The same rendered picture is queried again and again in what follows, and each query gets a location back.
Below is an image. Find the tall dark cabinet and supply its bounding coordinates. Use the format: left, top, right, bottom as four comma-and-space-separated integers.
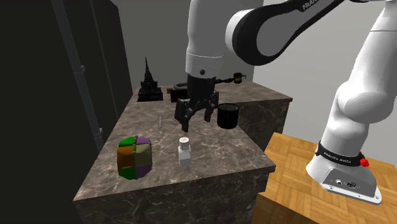
0, 0, 134, 224

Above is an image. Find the black cylindrical cup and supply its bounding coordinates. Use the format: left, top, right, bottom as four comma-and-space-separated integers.
216, 103, 240, 130

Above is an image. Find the black open box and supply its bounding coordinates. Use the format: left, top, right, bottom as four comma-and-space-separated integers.
169, 81, 189, 104

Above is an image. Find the small white shaker bottle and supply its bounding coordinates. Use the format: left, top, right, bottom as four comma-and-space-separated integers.
177, 137, 192, 168

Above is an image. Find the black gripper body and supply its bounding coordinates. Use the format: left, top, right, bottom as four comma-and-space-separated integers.
186, 73, 218, 107

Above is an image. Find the black pagoda figure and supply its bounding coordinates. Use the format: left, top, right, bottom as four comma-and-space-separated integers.
136, 57, 164, 103

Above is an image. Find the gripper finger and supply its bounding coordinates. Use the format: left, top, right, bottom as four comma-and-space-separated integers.
174, 98, 203, 133
203, 91, 219, 123

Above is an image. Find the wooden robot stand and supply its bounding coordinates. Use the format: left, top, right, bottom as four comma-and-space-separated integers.
251, 131, 397, 224

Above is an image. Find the multicoloured puzzle ball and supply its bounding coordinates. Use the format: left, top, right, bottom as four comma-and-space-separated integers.
116, 135, 153, 181

